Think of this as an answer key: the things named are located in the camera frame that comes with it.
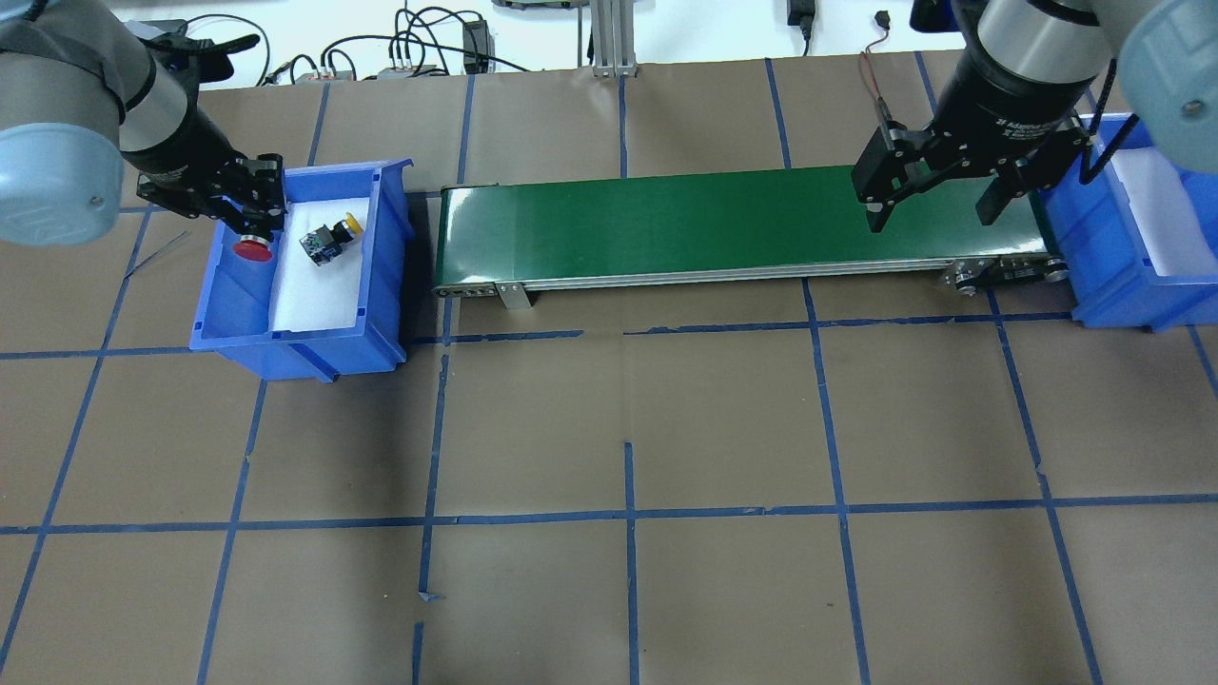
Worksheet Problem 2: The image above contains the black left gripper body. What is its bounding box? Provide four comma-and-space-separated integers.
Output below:
136, 154, 263, 225

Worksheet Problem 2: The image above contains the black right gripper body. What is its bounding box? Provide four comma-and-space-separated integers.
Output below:
885, 112, 1091, 191

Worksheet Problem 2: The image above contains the red mushroom push button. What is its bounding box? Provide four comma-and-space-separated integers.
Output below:
231, 234, 274, 264

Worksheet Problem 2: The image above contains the yellow mushroom push button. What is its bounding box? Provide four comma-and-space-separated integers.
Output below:
298, 213, 364, 267

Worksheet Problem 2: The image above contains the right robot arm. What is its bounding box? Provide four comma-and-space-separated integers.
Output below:
850, 1, 1217, 233

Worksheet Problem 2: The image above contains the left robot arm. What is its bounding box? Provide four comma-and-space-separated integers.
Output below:
1, 1, 287, 262

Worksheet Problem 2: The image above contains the right blue plastic bin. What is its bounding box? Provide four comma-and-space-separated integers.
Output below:
1041, 123, 1217, 332

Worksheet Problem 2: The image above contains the blue plastic bin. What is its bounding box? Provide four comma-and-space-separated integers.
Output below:
1041, 123, 1217, 332
188, 158, 415, 382

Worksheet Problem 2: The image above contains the left blue plastic bin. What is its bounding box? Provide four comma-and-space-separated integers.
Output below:
188, 158, 415, 382

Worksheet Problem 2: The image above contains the white foam pad left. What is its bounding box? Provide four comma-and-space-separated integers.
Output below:
268, 197, 369, 332

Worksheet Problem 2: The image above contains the white foam pad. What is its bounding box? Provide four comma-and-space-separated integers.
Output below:
268, 197, 369, 332
1110, 147, 1217, 277

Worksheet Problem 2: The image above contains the white foam pad right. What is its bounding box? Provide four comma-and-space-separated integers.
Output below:
1110, 147, 1217, 277

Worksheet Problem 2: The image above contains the green conveyor belt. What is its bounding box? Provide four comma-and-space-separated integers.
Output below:
432, 167, 1069, 307

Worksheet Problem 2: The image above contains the black power adapter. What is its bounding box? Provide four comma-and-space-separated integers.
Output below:
462, 20, 495, 76

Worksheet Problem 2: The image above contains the red black wire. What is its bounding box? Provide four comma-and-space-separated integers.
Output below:
859, 11, 894, 119

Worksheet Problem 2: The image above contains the aluminium profile post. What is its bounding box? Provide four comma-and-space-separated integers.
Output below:
588, 0, 638, 79

